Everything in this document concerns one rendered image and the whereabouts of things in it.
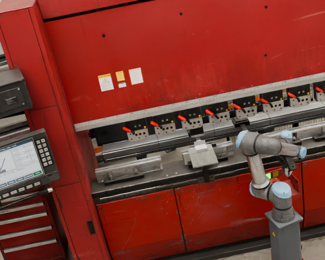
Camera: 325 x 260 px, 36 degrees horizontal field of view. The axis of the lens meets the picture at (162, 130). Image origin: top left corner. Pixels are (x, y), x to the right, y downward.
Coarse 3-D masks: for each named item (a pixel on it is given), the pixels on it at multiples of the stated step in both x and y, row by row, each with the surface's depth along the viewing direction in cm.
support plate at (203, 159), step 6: (210, 144) 378; (192, 150) 375; (210, 150) 370; (192, 156) 367; (198, 156) 366; (204, 156) 364; (210, 156) 363; (192, 162) 360; (198, 162) 359; (204, 162) 357; (210, 162) 356; (216, 162) 355
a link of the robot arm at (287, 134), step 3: (282, 132) 337; (285, 132) 336; (288, 132) 336; (282, 135) 335; (285, 135) 334; (288, 135) 334; (291, 135) 336; (279, 138) 337; (285, 138) 334; (288, 138) 335; (291, 138) 337; (288, 141) 335; (291, 141) 338
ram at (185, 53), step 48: (144, 0) 328; (192, 0) 326; (240, 0) 329; (288, 0) 332; (96, 48) 333; (144, 48) 337; (192, 48) 340; (240, 48) 344; (288, 48) 348; (96, 96) 349; (144, 96) 353; (192, 96) 356; (240, 96) 360
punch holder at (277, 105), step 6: (276, 90) 361; (282, 90) 362; (264, 96) 362; (270, 96) 363; (276, 96) 363; (282, 96) 364; (270, 102) 365; (276, 102) 365; (282, 102) 365; (264, 108) 366; (270, 108) 367; (276, 108) 367; (282, 108) 368
